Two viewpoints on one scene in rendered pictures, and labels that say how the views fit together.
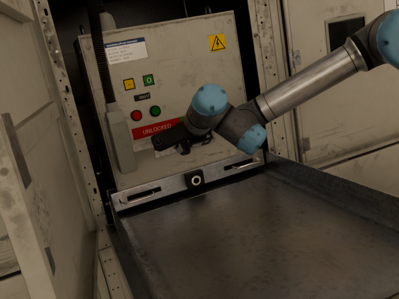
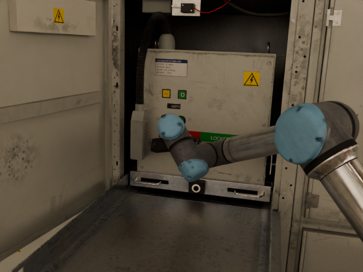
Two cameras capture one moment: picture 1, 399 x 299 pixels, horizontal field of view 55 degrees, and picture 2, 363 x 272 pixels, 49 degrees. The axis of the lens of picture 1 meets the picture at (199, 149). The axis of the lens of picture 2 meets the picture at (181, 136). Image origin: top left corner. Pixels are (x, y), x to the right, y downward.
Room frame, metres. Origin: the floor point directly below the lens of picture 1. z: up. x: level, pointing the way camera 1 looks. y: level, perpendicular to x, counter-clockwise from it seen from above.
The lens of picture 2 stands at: (-0.04, -0.65, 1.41)
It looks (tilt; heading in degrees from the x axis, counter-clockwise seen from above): 13 degrees down; 32
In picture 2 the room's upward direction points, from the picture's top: 2 degrees clockwise
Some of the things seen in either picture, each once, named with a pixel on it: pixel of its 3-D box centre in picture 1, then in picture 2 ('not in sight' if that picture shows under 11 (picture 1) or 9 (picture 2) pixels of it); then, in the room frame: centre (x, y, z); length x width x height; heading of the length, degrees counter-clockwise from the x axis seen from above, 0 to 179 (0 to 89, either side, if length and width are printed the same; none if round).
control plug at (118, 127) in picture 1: (120, 140); (140, 134); (1.06, 0.22, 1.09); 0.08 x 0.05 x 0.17; 19
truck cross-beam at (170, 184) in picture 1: (190, 176); (198, 183); (1.21, 0.05, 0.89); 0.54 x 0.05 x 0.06; 109
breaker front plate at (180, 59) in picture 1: (177, 102); (201, 119); (1.20, 0.04, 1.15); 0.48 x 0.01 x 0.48; 109
